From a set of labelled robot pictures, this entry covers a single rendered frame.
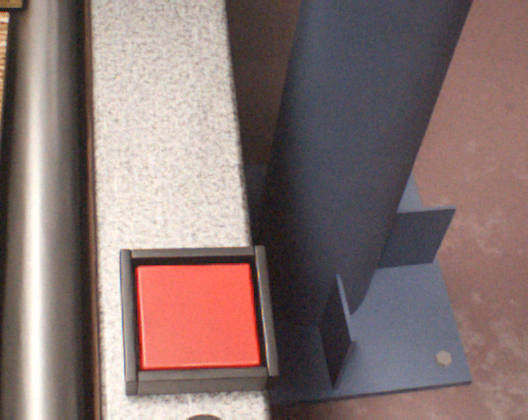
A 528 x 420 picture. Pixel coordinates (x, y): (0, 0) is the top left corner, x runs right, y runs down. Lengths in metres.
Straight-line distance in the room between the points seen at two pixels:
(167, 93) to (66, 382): 0.19
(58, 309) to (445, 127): 1.35
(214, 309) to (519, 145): 1.36
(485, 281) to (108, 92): 1.14
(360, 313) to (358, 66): 0.54
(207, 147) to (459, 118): 1.28
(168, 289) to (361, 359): 1.06
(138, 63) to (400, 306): 1.04
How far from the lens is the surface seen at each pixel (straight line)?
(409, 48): 1.23
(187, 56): 0.75
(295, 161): 1.42
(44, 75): 0.73
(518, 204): 1.89
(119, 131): 0.71
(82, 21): 0.82
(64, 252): 0.66
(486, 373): 1.73
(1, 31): 0.73
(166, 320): 0.63
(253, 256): 0.65
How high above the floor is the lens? 1.48
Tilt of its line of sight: 56 degrees down
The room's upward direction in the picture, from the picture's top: 11 degrees clockwise
